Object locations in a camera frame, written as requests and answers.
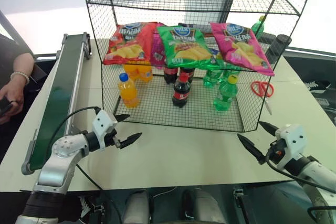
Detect green potato chips bag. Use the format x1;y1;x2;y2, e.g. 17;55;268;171
156;23;224;69

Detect blue snack bag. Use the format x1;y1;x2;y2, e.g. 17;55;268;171
209;47;224;65

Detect black table clamp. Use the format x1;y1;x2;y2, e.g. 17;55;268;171
233;187;246;204

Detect pink potato chips bag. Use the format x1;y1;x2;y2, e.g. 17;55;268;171
209;22;276;77

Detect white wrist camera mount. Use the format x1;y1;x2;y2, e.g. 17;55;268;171
92;110;118;152
274;123;306;170

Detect red handled scissors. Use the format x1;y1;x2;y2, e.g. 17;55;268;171
250;80;275;116

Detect green conveyor belt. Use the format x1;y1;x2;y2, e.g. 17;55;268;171
21;32;93;176

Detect bystander's bare hand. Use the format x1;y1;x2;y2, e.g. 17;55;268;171
0;77;27;125

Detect orange soda bottle blue cap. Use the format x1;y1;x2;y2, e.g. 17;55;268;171
117;72;140;109

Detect black wire mesh rack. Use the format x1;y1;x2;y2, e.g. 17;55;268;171
80;0;315;133

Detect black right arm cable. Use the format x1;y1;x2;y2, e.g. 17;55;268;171
265;150;336;194

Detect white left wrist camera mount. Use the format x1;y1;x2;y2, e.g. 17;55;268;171
92;110;118;152

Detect green soda bottle yellow cap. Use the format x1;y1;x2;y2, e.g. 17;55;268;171
213;74;239;112

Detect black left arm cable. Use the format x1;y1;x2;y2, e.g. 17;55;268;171
48;106;102;154

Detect white bead bracelet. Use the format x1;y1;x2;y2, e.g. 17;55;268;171
10;70;30;86

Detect red potato chips bag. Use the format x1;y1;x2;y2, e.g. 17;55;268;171
102;22;158;66

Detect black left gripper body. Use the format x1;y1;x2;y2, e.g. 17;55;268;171
104;128;121;150

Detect magenta snack bag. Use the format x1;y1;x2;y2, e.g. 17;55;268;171
151;32;167;70

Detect black sneaker white sole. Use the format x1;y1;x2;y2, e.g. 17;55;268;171
303;80;332;94

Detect black cylindrical container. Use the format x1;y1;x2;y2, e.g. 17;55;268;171
269;34;292;57

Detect cola bottle red cap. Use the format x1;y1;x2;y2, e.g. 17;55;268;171
172;72;192;109

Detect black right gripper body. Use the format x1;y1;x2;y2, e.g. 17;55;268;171
265;140;287;166

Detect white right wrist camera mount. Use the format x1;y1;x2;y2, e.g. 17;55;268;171
274;123;306;170

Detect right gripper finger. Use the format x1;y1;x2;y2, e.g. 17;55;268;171
237;133;267;165
258;121;279;138

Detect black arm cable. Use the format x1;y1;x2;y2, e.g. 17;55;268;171
48;106;102;154
265;150;336;194

